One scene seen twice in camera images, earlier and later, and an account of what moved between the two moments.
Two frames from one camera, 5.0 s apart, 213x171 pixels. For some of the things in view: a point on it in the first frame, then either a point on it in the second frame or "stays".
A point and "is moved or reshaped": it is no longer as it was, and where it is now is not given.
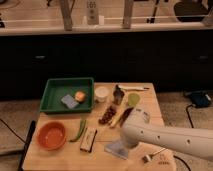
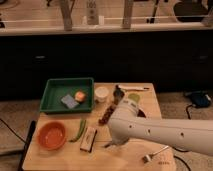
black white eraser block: [88, 139] stays
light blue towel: [117, 149] is moved or reshaped
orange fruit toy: [80, 96] stays
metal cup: [118, 95] stays
